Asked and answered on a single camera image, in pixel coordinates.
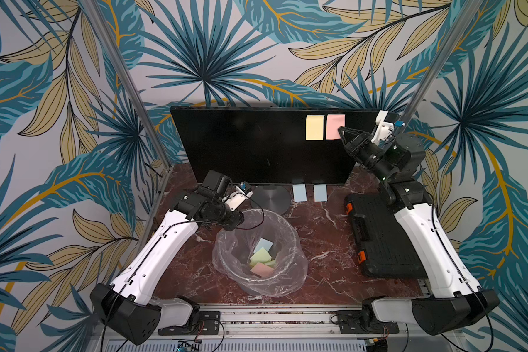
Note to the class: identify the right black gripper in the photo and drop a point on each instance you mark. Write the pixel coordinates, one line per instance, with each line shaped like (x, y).
(363, 145)

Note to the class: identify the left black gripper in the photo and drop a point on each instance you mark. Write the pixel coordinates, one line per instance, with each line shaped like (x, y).
(233, 221)

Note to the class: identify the yellow sticky note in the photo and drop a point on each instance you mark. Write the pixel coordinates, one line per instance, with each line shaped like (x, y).
(271, 263)
(314, 127)

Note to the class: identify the green sticky note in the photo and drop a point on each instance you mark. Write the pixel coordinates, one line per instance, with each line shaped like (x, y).
(260, 257)

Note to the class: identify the blue sticky note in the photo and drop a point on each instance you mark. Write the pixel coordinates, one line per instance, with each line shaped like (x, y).
(263, 244)
(299, 193)
(320, 193)

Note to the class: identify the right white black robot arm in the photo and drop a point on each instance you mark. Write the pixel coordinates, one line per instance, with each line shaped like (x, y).
(455, 298)

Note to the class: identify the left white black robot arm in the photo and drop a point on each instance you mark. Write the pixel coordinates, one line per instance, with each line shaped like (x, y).
(125, 304)

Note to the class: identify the blue sticky note in bin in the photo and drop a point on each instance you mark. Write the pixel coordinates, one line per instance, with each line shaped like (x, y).
(263, 244)

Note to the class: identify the grey round monitor stand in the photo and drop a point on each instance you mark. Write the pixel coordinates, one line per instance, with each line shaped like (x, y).
(272, 198)

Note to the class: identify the yellow sticky note in bin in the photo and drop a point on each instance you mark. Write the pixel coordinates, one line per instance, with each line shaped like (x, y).
(271, 263)

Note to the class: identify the black computer monitor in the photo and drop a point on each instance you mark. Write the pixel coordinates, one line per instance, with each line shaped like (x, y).
(265, 145)

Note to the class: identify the mesh waste bin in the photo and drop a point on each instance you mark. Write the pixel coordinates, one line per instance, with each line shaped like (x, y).
(259, 255)

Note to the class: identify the clear plastic bin liner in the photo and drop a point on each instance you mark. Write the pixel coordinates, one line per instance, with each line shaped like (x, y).
(290, 268)

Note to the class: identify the black plastic tool case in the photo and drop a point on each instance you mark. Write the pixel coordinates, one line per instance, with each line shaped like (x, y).
(384, 250)

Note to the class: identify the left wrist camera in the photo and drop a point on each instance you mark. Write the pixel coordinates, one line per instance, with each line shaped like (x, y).
(242, 192)

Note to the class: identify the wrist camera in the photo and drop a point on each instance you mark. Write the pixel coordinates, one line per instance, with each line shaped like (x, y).
(384, 131)
(242, 192)

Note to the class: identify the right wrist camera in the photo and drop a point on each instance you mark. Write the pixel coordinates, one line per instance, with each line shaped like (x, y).
(384, 131)

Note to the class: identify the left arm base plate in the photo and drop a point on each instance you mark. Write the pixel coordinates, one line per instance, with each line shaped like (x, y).
(205, 323)

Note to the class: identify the aluminium front rail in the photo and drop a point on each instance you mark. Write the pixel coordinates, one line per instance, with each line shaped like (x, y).
(274, 321)

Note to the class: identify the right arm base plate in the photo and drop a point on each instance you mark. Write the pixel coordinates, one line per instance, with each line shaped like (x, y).
(360, 322)

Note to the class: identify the right aluminium frame post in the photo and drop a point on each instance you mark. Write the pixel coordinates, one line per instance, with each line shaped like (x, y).
(450, 41)

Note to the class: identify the aluminium frame post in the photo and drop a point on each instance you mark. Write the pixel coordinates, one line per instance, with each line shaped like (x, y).
(450, 41)
(101, 27)

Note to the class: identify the left aluminium frame post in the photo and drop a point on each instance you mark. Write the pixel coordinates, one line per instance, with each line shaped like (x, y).
(101, 27)

